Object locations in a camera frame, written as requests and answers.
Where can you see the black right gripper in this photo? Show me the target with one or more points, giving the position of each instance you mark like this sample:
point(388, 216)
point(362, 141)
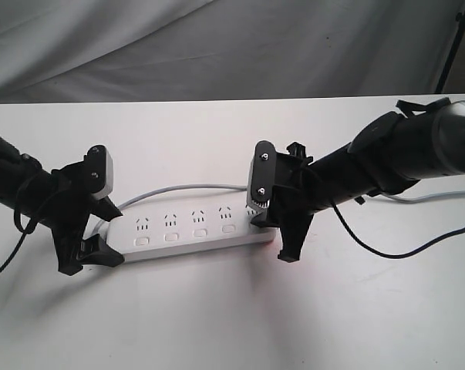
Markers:
point(290, 208)

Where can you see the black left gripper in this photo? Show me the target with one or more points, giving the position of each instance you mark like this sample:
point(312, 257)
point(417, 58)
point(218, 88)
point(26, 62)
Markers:
point(72, 204)

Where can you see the white five-outlet power strip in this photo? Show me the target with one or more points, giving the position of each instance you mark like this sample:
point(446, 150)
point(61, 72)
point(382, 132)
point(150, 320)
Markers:
point(174, 227)

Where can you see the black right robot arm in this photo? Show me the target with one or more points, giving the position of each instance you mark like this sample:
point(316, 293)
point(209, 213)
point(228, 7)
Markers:
point(394, 152)

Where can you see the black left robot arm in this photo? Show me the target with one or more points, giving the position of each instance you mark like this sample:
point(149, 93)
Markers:
point(26, 188)

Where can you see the grey backdrop cloth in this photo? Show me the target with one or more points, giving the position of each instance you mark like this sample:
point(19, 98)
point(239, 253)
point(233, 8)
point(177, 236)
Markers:
point(128, 51)

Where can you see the black tripod stand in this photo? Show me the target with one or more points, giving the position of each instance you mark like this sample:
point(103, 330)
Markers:
point(452, 51)

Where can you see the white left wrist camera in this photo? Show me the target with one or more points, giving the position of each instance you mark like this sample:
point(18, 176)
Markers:
point(100, 168)

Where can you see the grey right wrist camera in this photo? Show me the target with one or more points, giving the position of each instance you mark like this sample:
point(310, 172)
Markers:
point(261, 176)

